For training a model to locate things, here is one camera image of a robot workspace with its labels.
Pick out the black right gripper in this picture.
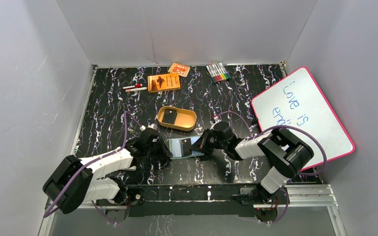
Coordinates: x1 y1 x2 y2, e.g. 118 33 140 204
189 128 227 153

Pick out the mint green card holder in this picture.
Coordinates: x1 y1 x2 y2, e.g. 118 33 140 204
167 136 204 160

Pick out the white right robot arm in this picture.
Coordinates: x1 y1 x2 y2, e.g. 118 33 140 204
188 121 314 204

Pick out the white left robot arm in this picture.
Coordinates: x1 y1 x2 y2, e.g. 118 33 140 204
42 125 173 217

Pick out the black credit card stack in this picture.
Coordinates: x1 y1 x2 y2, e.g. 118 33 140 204
161 108 177 125

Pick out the small orange card box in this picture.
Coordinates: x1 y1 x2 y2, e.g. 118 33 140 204
168 62 190 77

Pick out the orange oval tray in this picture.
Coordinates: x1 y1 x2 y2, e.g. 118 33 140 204
157 106 197 131

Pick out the white marker pen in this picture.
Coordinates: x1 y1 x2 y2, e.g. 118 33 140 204
125 87 148 92

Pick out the orange book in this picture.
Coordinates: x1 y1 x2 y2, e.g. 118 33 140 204
148 73 181 93

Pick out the coloured marker pack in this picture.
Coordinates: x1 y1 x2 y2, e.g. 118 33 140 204
206 61 231 83

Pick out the red capped marker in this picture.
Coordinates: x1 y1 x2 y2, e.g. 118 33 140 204
123 84 142 89

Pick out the pink framed whiteboard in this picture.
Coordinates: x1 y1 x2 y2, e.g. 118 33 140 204
251 67 355 160

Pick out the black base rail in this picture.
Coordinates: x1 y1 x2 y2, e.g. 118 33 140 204
97 184 289 224

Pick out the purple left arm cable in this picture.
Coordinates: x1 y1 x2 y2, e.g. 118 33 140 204
43 111 147 225

